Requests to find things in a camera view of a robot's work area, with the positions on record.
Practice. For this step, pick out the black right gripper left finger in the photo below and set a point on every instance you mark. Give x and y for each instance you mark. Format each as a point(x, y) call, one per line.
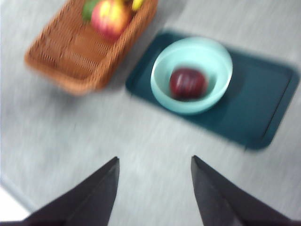
point(89, 202)

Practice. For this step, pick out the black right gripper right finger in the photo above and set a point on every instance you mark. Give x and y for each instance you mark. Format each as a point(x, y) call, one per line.
point(216, 202)

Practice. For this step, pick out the dark red plum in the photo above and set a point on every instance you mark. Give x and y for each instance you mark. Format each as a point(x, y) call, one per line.
point(188, 83)

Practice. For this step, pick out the teal ribbed bowl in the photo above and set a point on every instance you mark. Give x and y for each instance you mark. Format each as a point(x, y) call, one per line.
point(200, 51)

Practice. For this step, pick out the dark teal rectangular tray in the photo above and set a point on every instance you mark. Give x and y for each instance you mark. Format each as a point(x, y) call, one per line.
point(254, 106)

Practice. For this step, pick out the brown wicker basket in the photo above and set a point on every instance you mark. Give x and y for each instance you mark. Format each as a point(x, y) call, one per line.
point(77, 54)

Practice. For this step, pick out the red yellow apple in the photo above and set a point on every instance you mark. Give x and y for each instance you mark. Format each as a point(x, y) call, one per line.
point(110, 18)

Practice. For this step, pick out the green avocado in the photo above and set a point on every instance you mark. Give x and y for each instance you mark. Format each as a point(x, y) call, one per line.
point(88, 10)

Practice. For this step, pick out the yellow banana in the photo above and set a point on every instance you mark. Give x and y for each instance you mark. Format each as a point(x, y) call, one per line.
point(137, 4)

